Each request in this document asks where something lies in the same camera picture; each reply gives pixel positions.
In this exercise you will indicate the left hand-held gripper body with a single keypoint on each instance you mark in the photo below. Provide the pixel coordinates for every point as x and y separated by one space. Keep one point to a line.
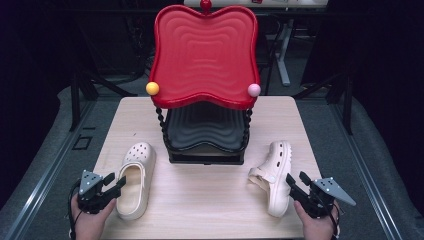
89 182

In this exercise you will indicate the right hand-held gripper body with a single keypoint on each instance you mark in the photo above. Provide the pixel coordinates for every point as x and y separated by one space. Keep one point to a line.
328 190

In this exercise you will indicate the metal floor rail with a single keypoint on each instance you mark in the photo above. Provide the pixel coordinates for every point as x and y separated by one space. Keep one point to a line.
50 173
366 173

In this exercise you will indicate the cream clog shoe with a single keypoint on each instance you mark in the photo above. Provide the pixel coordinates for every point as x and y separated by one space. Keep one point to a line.
278 196
135 200

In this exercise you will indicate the person's left hand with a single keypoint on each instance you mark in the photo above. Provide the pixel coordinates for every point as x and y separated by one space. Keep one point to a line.
88 225

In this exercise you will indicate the person's right hand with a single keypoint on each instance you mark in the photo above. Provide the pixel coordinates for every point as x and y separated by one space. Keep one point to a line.
315 226

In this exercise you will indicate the white desk leg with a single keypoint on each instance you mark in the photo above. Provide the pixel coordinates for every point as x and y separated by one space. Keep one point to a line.
282 56

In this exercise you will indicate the white desk top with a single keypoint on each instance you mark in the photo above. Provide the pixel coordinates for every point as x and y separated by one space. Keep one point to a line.
233 2

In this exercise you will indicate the black metal stand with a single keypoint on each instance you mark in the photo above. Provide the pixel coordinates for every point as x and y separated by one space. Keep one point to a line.
348 106
75 100

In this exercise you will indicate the red and black shoe rack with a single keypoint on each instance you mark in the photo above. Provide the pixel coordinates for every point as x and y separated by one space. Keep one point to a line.
205 56

